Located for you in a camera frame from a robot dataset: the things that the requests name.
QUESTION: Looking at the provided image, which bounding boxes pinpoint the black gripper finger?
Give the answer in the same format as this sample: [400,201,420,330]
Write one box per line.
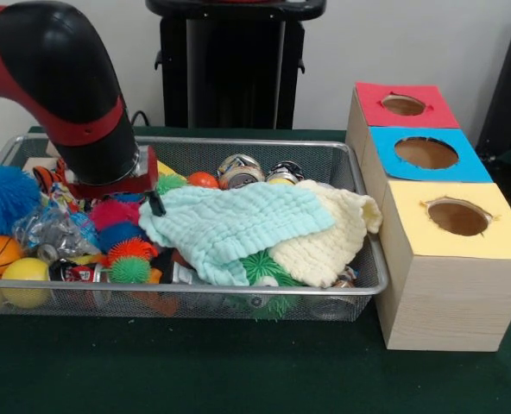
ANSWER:
[149,189,167,216]

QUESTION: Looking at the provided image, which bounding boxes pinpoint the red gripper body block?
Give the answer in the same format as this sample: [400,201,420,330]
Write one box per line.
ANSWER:
[67,145,159,200]

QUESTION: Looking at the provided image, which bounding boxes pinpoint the multicolour spiky caterpillar toy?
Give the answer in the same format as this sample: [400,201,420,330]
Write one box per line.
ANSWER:
[89,191,160,285]

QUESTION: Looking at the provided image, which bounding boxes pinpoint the mint green waffle cloth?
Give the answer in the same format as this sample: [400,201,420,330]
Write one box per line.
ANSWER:
[138,180,337,286]

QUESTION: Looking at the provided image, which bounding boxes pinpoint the cream yellow waffle cloth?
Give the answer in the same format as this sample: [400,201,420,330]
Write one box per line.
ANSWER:
[268,179,384,289]

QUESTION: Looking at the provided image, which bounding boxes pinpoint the wooden box with three holes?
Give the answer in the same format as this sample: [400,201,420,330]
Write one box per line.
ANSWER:
[344,81,511,353]

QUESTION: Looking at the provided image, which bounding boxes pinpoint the orange black striped tiger toy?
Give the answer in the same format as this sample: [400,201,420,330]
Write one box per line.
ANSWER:
[33,158,73,195]

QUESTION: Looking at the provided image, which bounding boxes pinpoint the green spiky ball with eyes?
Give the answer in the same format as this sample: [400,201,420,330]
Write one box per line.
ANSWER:
[237,250,302,321]

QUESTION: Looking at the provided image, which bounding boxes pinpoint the blue fuzzy monster toy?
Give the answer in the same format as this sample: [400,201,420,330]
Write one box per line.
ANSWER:
[0,166,41,236]

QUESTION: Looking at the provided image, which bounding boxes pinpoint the yellow smooth ball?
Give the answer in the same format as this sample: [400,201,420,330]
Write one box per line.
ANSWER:
[1,257,53,310]

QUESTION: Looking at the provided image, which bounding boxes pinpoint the dark green tablecloth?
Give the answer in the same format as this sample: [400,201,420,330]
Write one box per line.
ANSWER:
[0,124,511,414]

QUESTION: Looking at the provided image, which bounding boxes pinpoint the black upright panel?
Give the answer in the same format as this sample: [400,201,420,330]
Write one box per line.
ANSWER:
[475,6,511,152]

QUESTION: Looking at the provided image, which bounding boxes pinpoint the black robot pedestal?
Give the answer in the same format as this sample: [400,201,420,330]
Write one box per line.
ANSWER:
[145,0,328,129]

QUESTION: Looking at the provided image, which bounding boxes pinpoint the shallow wire mesh bin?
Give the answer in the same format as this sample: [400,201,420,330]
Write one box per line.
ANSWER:
[0,132,389,323]

